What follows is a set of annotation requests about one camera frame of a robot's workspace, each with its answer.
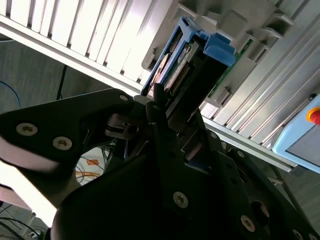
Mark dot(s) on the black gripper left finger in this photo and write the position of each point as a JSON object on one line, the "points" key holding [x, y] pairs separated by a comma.
{"points": [[62, 120]]}

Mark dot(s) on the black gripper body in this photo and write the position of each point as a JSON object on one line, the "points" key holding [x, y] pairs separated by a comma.
{"points": [[120, 212]]}

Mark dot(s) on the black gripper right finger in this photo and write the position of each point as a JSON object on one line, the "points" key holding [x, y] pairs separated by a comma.
{"points": [[250, 190]]}

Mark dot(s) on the hard disk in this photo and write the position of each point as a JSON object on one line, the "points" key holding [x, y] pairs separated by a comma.
{"points": [[220, 47]]}

